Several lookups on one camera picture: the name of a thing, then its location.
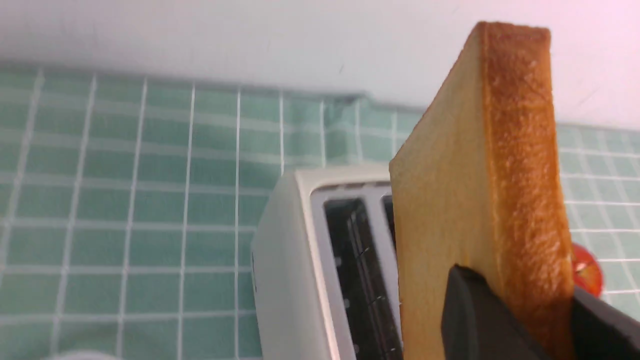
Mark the toast slice slot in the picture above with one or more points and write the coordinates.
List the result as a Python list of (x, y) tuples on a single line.
[(477, 184)]

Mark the green checkered tablecloth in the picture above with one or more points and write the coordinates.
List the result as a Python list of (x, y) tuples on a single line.
[(128, 206)]

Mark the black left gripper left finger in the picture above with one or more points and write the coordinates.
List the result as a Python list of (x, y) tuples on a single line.
[(477, 325)]

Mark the white two-slot toaster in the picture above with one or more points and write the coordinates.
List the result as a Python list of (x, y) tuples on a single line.
[(324, 267)]

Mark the red apple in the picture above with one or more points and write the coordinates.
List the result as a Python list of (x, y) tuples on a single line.
[(587, 272)]

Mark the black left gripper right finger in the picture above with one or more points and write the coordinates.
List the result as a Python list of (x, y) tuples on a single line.
[(601, 332)]

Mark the light blue round plate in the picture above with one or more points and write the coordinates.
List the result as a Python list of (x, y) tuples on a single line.
[(82, 355)]

